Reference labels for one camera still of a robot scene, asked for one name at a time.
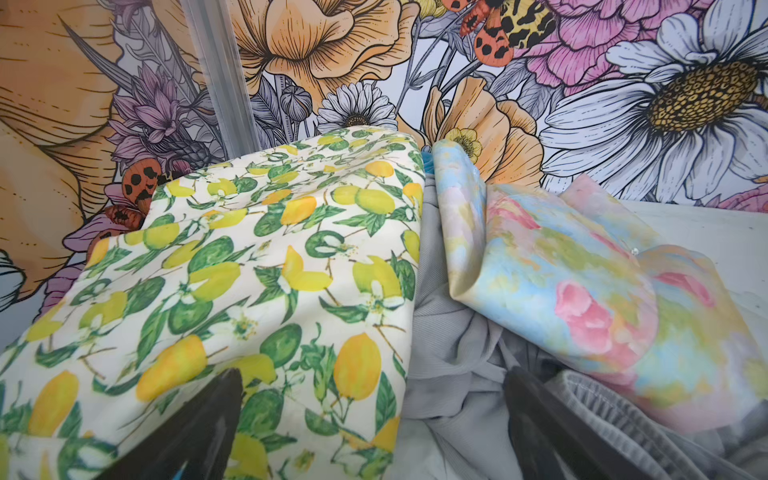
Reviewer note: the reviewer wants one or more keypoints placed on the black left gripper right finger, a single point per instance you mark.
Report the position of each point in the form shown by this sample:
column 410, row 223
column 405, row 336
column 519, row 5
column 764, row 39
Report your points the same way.
column 551, row 442

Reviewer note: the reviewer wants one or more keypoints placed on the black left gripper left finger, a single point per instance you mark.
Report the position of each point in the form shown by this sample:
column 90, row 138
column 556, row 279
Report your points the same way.
column 194, row 443

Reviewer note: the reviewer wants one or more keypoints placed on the teal cloth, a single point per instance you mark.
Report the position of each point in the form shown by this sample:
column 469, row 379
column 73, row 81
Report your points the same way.
column 428, row 162

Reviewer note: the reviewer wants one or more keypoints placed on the grey cloth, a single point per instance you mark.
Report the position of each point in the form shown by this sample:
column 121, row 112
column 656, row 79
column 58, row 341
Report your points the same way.
column 454, row 420

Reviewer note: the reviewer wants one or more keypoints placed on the pastel watercolor cloth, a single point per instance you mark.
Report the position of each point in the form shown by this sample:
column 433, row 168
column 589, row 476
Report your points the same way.
column 583, row 278

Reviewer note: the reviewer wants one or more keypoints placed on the lemon print cloth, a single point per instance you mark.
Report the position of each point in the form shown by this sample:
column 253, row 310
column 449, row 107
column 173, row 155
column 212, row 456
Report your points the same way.
column 296, row 266

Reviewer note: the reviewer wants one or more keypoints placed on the aluminium frame post left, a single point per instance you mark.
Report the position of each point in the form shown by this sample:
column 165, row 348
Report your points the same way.
column 212, row 32

